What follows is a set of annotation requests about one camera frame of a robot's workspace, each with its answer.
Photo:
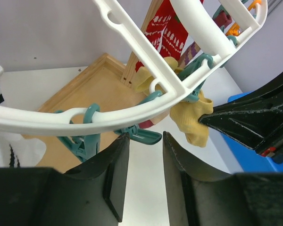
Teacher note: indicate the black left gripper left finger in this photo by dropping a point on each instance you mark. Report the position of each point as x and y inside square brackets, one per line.
[90, 194]

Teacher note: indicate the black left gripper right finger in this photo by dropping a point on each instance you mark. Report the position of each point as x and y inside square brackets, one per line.
[199, 194]

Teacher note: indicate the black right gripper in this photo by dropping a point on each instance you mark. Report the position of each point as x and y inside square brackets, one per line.
[253, 119]

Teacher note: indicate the white round clip hanger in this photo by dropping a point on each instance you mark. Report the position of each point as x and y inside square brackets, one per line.
[157, 73]

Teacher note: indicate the wooden hanger stand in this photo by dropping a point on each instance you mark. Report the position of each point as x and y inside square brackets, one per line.
[106, 82]

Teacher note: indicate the blue plastic bin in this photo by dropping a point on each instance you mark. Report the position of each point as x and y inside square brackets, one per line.
[249, 160]

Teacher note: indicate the orange clothes peg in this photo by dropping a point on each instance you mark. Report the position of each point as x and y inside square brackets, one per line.
[235, 28]

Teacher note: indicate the striped maroon sock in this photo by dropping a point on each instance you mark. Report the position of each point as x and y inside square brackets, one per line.
[185, 58]
[222, 20]

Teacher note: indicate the white black striped sock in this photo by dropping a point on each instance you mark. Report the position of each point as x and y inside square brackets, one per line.
[15, 150]

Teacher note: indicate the red christmas sock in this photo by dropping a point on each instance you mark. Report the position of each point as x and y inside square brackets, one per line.
[158, 23]
[173, 38]

